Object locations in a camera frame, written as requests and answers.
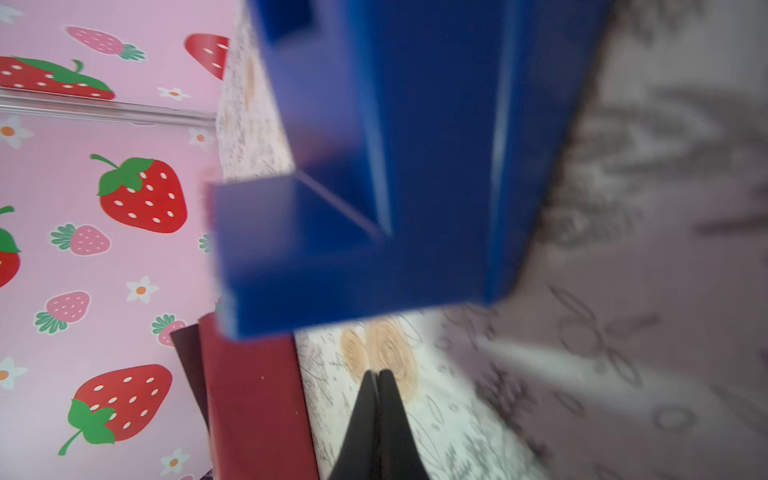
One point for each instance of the blue tape dispenser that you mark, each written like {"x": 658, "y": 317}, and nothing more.
{"x": 424, "y": 135}

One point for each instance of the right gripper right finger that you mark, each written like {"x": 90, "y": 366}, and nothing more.
{"x": 399, "y": 456}

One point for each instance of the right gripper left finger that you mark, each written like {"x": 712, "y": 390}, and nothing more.
{"x": 358, "y": 458}

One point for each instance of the dark red wrapping paper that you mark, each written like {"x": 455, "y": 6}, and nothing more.
{"x": 251, "y": 397}

